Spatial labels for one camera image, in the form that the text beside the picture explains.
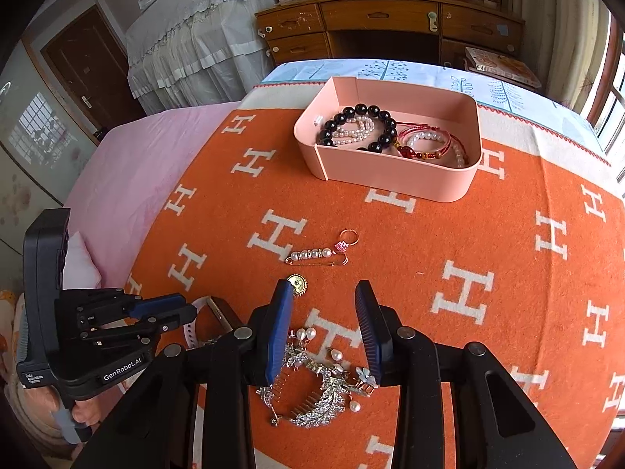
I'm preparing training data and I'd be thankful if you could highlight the pearl pin brooch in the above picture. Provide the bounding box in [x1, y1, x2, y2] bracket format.
[284, 229, 361, 267]

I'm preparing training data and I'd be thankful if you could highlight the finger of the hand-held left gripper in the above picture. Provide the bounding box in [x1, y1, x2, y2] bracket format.
[73, 289, 185, 324]
[80, 305, 197, 353]

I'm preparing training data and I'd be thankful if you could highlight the barred window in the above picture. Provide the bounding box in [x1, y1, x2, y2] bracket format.
[586, 10, 625, 157]

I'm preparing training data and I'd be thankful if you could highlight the white smart watch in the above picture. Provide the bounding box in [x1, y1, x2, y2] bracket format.
[183, 295, 245, 350]

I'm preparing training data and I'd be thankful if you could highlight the wooden desk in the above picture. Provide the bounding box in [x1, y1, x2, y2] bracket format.
[255, 0, 525, 66]

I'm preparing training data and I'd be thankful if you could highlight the orange patterned blanket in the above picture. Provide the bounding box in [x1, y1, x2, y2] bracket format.
[122, 85, 625, 469]

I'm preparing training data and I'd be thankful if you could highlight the white pearl bracelet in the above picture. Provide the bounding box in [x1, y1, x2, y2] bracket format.
[407, 130, 468, 169]
[320, 116, 377, 147]

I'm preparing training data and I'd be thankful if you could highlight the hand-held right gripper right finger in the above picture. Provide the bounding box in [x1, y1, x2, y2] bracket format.
[355, 281, 579, 469]

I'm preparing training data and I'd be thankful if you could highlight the stack of books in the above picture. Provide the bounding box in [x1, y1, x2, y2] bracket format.
[464, 46, 543, 90]

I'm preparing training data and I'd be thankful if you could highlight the white lace furniture cover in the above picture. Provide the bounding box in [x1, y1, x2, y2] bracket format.
[126, 0, 274, 114]

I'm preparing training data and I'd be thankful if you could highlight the pink bedsheet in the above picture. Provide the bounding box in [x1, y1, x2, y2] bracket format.
[63, 100, 245, 290]

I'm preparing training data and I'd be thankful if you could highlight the black bead bracelet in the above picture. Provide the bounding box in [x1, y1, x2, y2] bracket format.
[317, 104, 398, 152]

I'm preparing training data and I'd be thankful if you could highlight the white flower pearl clip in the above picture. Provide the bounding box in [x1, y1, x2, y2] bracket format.
[348, 365, 380, 414]

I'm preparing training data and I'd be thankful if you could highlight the person's left hand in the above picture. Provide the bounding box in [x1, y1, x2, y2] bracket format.
[73, 397, 105, 426]

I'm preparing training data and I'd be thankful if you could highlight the blue white floral sheet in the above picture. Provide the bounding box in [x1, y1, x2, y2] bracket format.
[261, 59, 611, 167]

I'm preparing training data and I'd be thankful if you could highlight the beige curtain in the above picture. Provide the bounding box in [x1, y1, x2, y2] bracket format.
[508, 0, 611, 108]

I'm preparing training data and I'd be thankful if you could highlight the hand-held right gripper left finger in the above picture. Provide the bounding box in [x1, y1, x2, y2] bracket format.
[71, 278, 296, 469]

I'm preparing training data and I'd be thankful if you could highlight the pink jewelry box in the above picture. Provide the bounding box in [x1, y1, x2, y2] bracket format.
[293, 76, 484, 203]

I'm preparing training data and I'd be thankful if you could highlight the white pink pillow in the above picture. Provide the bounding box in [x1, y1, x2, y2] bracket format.
[61, 231, 103, 290]

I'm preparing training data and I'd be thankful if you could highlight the silver rhinestone hair comb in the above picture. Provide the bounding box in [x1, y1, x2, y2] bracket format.
[256, 327, 357, 429]

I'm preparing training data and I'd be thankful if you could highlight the red cord bracelet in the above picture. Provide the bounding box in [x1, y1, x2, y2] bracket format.
[395, 124, 464, 163]

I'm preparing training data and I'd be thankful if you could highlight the brown wooden door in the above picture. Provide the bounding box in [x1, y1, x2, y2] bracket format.
[41, 5, 147, 132]

